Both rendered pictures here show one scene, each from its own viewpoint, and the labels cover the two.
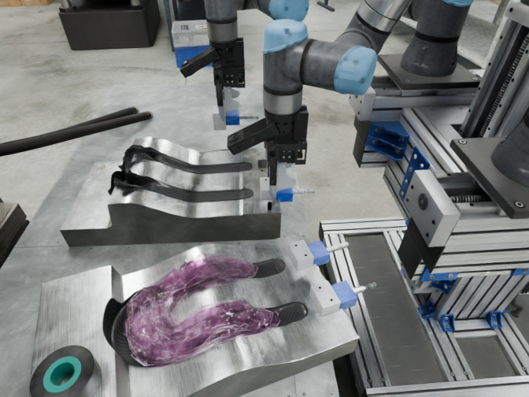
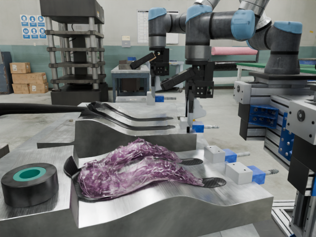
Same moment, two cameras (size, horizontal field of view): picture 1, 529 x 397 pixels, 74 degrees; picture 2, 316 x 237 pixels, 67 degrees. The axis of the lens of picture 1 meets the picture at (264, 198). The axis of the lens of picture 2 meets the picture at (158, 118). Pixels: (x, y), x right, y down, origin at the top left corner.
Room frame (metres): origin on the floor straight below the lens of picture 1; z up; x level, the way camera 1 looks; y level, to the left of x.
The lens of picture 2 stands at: (-0.14, 0.05, 1.13)
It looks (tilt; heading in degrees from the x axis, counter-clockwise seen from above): 16 degrees down; 3
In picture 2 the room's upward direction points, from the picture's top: straight up
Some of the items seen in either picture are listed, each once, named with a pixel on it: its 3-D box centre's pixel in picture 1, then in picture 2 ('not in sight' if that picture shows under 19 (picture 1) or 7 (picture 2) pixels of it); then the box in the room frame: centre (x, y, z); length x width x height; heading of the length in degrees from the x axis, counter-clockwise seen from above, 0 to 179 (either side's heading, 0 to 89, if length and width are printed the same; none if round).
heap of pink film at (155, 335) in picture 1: (198, 301); (138, 163); (0.33, 0.11, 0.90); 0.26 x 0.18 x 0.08; 110
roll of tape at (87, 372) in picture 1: (67, 378); (31, 183); (0.19, 0.27, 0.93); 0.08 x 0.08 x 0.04
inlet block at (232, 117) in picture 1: (235, 117); (161, 98); (0.91, 0.08, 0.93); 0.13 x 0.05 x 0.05; 93
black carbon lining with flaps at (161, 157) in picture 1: (180, 173); (125, 115); (0.67, 0.20, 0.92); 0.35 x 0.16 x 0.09; 93
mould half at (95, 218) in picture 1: (178, 186); (122, 127); (0.68, 0.22, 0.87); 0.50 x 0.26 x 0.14; 93
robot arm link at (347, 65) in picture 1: (342, 64); (233, 26); (0.60, -0.13, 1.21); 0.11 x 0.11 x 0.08; 62
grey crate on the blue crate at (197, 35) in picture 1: (202, 32); (133, 102); (3.88, 0.65, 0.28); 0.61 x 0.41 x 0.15; 98
